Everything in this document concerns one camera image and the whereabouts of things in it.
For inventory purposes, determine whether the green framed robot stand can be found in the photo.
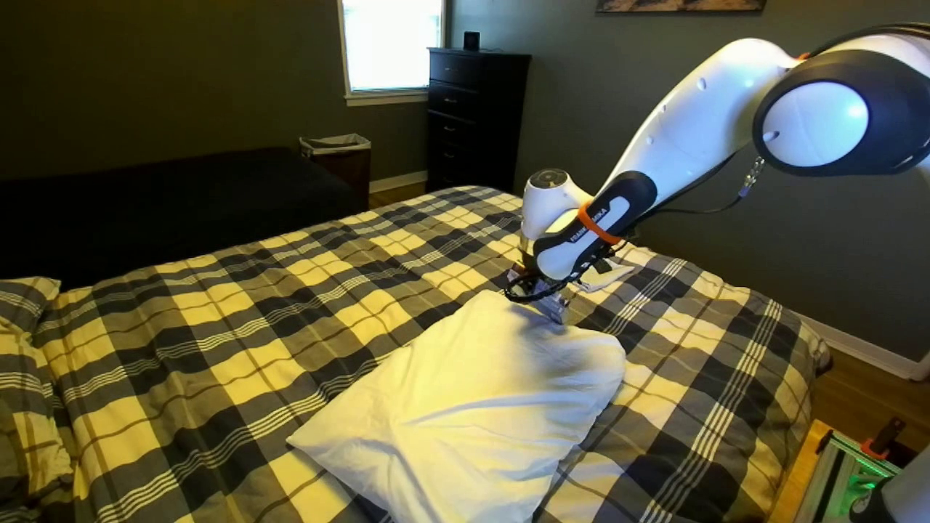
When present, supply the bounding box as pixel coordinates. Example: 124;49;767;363
793;418;906;523

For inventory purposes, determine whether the plaid pillow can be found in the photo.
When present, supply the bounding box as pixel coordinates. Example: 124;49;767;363
0;318;79;514
0;274;63;337

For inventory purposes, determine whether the grey robot base column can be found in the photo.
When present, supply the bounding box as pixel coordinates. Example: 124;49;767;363
874;443;930;523

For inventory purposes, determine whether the bright window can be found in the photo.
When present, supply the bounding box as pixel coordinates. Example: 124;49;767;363
335;0;454;112

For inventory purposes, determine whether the thin black cable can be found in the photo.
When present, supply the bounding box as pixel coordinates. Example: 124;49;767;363
665;157;770;220

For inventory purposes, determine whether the small dark side table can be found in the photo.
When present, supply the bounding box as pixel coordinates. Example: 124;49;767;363
296;130;376;212

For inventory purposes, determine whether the yellow plaid bed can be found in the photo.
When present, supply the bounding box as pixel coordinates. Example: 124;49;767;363
0;184;822;523

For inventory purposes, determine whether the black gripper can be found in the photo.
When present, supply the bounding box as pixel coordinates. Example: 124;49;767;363
504;254;569;306

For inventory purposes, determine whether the white pillow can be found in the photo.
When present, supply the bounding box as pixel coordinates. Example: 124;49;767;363
283;289;632;523

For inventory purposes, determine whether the wall picture frame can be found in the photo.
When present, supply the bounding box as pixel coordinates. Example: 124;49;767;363
592;0;770;17

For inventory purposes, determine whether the black dresser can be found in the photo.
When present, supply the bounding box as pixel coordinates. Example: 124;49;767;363
424;46;536;197

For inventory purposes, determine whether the orange strap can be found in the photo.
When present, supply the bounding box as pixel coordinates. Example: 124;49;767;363
576;207;626;250

